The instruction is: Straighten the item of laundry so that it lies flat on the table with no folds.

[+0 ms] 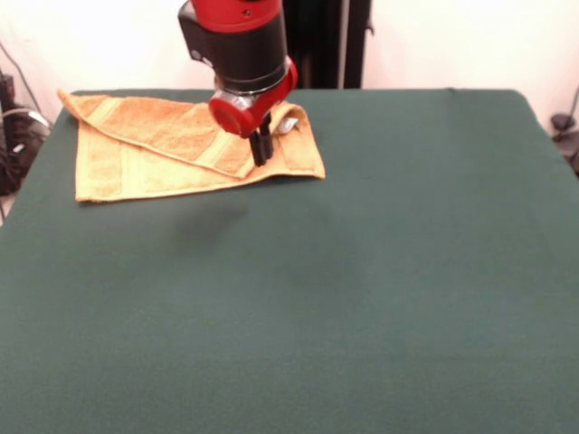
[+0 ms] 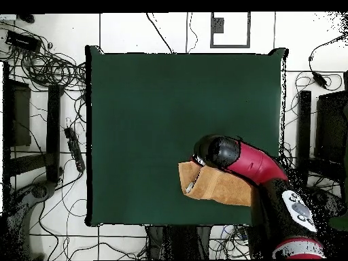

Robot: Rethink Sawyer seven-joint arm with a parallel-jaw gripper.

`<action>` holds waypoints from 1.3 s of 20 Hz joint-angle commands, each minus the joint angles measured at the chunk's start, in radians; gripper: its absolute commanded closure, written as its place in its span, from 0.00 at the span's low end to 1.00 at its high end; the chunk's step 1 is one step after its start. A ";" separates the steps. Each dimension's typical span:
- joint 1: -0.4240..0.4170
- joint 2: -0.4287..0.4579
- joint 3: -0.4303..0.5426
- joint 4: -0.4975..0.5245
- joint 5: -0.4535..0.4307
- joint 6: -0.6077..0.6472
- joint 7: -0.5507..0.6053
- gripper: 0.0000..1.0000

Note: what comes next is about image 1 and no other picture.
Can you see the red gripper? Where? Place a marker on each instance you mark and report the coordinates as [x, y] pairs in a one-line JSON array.
[[235, 117]]

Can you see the orange terry towel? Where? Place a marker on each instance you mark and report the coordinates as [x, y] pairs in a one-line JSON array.
[[158, 131]]

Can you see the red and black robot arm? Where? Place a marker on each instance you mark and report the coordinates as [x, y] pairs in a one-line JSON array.
[[244, 50]]

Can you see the dark green table cloth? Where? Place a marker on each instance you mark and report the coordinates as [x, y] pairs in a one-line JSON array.
[[271, 294]]

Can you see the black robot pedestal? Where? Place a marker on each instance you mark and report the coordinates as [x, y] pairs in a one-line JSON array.
[[325, 45]]

